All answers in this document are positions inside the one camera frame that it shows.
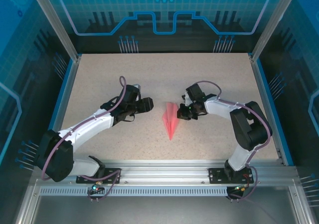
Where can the aluminium side rail blue edge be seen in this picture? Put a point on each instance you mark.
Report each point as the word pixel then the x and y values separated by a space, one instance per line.
pixel 67 92
pixel 261 89

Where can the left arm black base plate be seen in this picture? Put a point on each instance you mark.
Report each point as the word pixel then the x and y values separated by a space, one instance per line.
pixel 112 178

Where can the grey metal base tray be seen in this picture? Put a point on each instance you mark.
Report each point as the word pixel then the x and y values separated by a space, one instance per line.
pixel 159 209

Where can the pink paper sheet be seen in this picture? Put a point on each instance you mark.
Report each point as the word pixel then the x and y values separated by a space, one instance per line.
pixel 170 124

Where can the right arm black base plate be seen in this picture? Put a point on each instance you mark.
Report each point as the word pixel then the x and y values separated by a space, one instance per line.
pixel 215 176

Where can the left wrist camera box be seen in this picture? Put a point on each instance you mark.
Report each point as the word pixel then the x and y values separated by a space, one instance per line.
pixel 136 86

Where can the aluminium mounting rail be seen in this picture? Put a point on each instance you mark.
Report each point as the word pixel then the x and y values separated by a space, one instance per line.
pixel 162 171

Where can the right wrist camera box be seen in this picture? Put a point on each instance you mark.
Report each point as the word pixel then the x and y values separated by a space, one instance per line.
pixel 186 97

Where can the aluminium frame post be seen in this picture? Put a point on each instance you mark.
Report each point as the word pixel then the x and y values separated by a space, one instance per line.
pixel 271 25
pixel 57 27

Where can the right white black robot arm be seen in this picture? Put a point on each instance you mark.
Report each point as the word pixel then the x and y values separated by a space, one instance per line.
pixel 249 129

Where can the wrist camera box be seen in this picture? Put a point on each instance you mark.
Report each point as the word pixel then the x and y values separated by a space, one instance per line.
pixel 186 97
pixel 136 86

